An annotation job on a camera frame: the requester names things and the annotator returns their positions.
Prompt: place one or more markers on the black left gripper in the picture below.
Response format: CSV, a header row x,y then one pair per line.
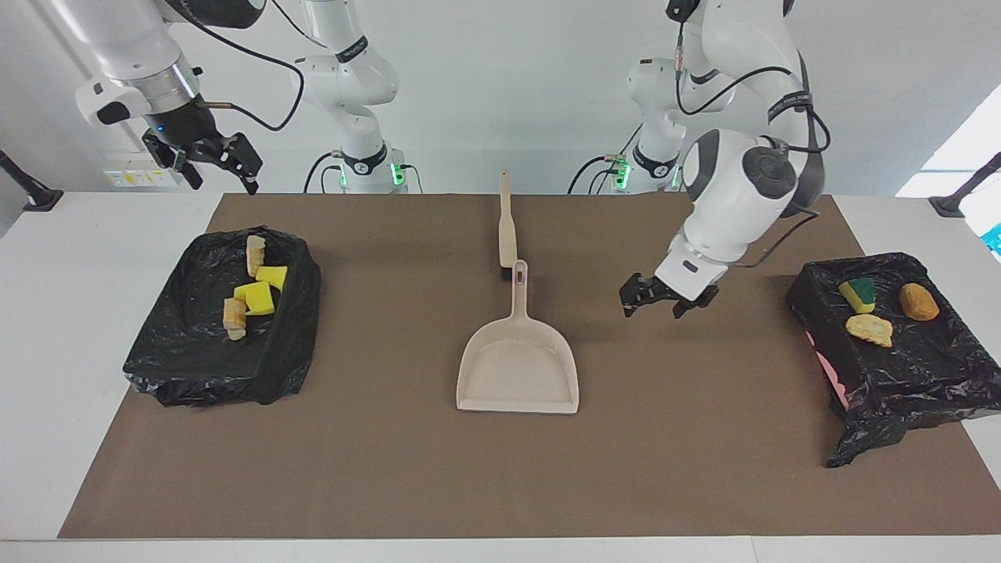
x,y
672,295

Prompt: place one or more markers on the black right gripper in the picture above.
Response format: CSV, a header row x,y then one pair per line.
x,y
184,129

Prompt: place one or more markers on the pale crusty bread chunk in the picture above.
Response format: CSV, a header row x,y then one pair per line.
x,y
234,320
255,254

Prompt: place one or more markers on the notched yellow sponge piece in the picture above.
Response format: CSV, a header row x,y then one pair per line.
x,y
256,299

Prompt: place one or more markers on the beige plastic dustpan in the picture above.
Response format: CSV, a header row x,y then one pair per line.
x,y
516,367

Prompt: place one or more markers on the beige hand brush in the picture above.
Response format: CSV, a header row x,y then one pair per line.
x,y
507,227

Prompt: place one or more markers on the striped bread roll piece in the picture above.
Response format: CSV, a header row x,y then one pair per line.
x,y
870,330

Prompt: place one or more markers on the brown bread nugget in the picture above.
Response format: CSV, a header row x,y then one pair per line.
x,y
919,302

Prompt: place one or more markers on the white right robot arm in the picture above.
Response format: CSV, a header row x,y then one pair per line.
x,y
344,78

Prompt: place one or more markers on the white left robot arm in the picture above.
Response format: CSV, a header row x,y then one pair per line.
x,y
735,195

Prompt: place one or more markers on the black bag lined pink bin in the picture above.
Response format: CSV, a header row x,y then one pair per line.
x,y
915,375

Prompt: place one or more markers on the black clamp stand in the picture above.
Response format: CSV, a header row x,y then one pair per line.
x,y
43,199
950,205

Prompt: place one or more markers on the brown table mat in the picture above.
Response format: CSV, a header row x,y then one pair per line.
x,y
500,493

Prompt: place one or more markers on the white blue packet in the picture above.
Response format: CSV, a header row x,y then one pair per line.
x,y
993,238

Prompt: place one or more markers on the white yellow wall socket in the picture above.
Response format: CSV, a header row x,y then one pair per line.
x,y
145,176

